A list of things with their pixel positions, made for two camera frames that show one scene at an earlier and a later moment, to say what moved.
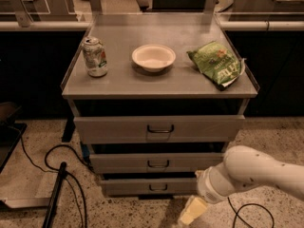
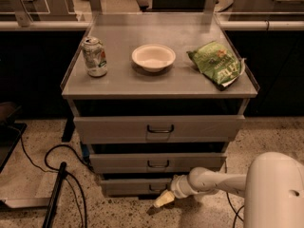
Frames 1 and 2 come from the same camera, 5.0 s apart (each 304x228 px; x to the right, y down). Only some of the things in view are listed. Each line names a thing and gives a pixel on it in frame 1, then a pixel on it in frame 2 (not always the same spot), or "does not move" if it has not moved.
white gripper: (208, 186) → (177, 186)
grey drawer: (152, 186) does not move
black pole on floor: (50, 215) does not move
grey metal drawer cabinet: (156, 99) does not move
